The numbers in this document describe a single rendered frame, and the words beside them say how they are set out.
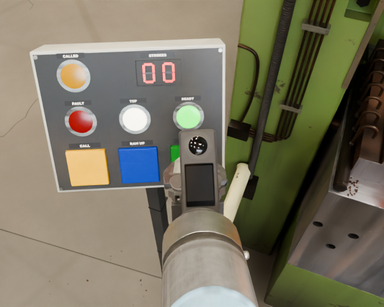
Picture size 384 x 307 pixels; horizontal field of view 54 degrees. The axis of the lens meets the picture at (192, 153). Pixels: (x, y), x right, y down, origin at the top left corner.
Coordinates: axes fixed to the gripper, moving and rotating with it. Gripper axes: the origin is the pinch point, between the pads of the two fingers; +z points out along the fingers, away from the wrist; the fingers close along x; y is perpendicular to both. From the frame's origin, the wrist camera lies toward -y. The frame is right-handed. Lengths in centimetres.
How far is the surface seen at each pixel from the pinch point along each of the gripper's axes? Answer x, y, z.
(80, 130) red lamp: -20.2, -1.0, 10.7
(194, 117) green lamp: 1.0, -2.4, 10.7
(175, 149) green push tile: -2.8, 3.7, 10.3
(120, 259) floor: -30, 85, 78
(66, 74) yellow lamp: -21.2, -11.5, 10.7
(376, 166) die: 38.8, 10.6, 12.2
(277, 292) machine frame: 32, 80, 48
